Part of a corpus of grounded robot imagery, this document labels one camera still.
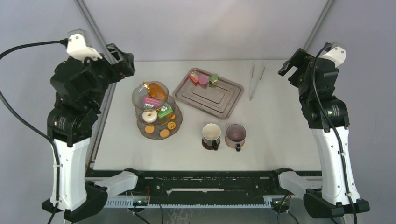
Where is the metal serving tray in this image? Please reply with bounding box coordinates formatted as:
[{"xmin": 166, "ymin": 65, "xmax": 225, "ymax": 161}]
[{"xmin": 173, "ymin": 68, "xmax": 244, "ymax": 120}]

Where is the brown cookie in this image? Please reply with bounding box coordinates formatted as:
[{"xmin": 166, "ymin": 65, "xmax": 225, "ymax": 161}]
[{"xmin": 147, "ymin": 83, "xmax": 167, "ymax": 100}]

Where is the orange lotus-pattern biscuit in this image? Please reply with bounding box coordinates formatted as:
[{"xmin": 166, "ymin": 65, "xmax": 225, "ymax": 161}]
[{"xmin": 167, "ymin": 121, "xmax": 177, "ymax": 130}]

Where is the green round cake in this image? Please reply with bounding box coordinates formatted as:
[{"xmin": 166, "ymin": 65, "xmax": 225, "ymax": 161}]
[{"xmin": 208, "ymin": 74, "xmax": 219, "ymax": 87}]

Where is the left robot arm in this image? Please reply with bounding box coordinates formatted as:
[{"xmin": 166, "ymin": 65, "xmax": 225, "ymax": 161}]
[{"xmin": 42, "ymin": 43, "xmax": 146, "ymax": 224}]

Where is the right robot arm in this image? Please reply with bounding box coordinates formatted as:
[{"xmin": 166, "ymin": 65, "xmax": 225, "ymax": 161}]
[{"xmin": 270, "ymin": 43, "xmax": 370, "ymax": 219}]

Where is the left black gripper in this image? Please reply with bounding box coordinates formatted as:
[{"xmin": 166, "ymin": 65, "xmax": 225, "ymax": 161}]
[{"xmin": 77, "ymin": 43, "xmax": 135, "ymax": 110}]

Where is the purple glass cup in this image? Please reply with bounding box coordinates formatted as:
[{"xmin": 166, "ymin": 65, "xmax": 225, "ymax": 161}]
[{"xmin": 225, "ymin": 124, "xmax": 247, "ymax": 152}]

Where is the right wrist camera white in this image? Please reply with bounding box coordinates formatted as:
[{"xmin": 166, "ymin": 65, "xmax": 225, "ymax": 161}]
[{"xmin": 319, "ymin": 42, "xmax": 347, "ymax": 68}]

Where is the pink red cake slice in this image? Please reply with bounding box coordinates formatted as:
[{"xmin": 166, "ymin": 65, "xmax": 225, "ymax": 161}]
[{"xmin": 189, "ymin": 71, "xmax": 199, "ymax": 84}]

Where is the white frosted donut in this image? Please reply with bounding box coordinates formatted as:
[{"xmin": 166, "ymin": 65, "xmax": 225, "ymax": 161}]
[{"xmin": 141, "ymin": 111, "xmax": 158, "ymax": 123}]

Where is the pink purple cake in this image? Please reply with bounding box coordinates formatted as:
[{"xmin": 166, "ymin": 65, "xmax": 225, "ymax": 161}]
[{"xmin": 142, "ymin": 96, "xmax": 162, "ymax": 111}]

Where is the pink round cake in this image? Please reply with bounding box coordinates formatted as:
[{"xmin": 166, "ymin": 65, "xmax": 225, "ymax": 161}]
[{"xmin": 198, "ymin": 75, "xmax": 208, "ymax": 86}]

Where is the dark brown round coaster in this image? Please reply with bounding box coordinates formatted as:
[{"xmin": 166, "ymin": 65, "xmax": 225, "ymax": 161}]
[{"xmin": 201, "ymin": 138, "xmax": 220, "ymax": 151}]

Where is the orange round biscuit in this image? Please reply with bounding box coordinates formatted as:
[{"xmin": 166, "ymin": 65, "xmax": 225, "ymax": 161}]
[
  {"xmin": 145, "ymin": 126, "xmax": 155, "ymax": 134},
  {"xmin": 160, "ymin": 129, "xmax": 170, "ymax": 138}
]

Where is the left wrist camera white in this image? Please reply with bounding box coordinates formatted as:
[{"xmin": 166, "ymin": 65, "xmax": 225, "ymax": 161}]
[{"xmin": 66, "ymin": 29, "xmax": 103, "ymax": 62}]

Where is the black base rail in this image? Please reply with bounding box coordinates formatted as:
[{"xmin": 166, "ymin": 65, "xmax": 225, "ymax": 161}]
[{"xmin": 86, "ymin": 170, "xmax": 322, "ymax": 197}]

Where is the three-tier glass dessert stand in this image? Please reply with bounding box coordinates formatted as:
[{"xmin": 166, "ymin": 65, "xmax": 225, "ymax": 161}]
[{"xmin": 132, "ymin": 81, "xmax": 183, "ymax": 140}]

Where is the black mug white inside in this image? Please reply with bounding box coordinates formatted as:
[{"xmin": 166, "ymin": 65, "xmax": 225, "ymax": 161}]
[{"xmin": 202, "ymin": 123, "xmax": 221, "ymax": 140}]

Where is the light wooden round coaster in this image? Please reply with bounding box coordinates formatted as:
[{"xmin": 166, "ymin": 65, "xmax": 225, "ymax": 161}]
[{"xmin": 225, "ymin": 139, "xmax": 246, "ymax": 149}]

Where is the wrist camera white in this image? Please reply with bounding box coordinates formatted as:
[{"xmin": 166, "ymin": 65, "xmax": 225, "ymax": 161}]
[
  {"xmin": 66, "ymin": 29, "xmax": 103, "ymax": 62},
  {"xmin": 319, "ymin": 42, "xmax": 347, "ymax": 68}
]

